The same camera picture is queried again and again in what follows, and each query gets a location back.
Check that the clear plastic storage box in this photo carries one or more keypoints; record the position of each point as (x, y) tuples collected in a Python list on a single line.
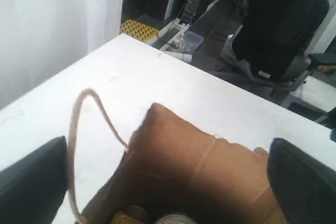
[(192, 42)]

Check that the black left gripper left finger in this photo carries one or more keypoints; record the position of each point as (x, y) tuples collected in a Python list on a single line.
[(33, 188)]

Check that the yellow millet bottle white cap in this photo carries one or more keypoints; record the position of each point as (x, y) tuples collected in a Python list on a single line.
[(123, 218)]

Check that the black office chair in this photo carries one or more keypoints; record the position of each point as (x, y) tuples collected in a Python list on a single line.
[(268, 46)]

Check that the small bottle on floor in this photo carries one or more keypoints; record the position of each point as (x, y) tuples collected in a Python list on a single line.
[(177, 43)]

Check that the brown paper bag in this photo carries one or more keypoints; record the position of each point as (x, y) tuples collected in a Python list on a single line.
[(171, 166)]

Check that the yellow tactile floor mat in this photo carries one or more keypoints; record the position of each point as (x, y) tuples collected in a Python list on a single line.
[(138, 30)]

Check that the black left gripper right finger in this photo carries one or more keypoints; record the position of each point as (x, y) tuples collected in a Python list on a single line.
[(303, 186)]

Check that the dark can with pull tab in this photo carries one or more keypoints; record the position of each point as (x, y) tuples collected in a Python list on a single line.
[(175, 218)]

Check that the white tube on floor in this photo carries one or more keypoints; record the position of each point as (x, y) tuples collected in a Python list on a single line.
[(187, 58)]

